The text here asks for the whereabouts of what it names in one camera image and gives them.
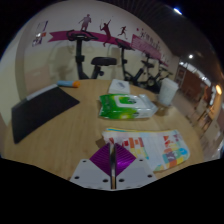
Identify blue and orange tube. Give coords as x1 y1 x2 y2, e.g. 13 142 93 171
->
56 79 82 89

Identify group of wooden chairs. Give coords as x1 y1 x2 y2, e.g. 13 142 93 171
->
189 96 224 158

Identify small white flat box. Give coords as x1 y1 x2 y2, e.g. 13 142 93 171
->
107 78 132 95

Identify white paper cup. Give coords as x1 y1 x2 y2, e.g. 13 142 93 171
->
157 77 179 108

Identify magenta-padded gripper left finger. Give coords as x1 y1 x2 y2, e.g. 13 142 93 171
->
69 142 114 191

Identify round wooden coaster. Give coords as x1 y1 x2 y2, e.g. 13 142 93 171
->
154 101 171 117

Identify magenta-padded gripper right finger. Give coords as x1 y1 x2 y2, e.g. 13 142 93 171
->
113 142 158 191

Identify green wet wipes pack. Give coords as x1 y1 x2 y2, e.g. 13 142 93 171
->
98 93 159 120

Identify black exercise bike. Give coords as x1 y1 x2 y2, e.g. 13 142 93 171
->
141 53 168 93
114 38 148 88
156 64 174 88
65 29 118 81

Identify wall posters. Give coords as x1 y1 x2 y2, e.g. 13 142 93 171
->
32 20 49 48

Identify light wooden chair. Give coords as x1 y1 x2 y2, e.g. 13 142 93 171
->
24 68 51 98

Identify black desk mat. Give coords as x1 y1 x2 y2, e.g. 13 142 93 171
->
10 83 81 145

